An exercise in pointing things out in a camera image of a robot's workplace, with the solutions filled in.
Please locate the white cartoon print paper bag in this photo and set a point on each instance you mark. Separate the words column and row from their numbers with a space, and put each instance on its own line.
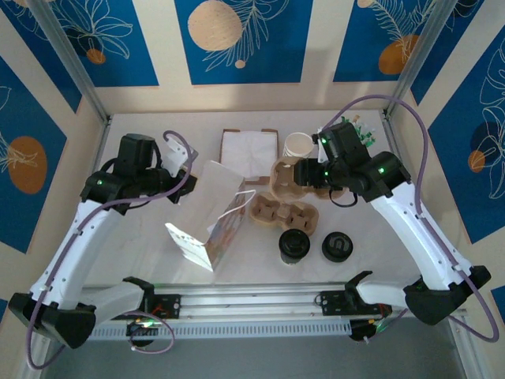
column 219, row 189

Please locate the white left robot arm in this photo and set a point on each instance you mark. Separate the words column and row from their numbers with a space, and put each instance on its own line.
column 79, row 245

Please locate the brown cardboard napkin tray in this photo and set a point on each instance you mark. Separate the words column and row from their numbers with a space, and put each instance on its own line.
column 252, row 181

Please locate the white paper napkin stack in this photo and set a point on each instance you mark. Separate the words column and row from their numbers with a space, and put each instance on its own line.
column 248, row 152

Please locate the aluminium frame post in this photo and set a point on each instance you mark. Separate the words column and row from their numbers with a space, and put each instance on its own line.
column 424, row 59
column 71, row 59

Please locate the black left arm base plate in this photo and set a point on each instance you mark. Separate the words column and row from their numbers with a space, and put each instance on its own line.
column 165, row 306

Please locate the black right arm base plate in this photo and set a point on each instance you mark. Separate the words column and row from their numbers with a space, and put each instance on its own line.
column 333, row 302

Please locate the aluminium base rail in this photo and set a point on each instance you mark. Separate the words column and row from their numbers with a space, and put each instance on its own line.
column 252, row 300

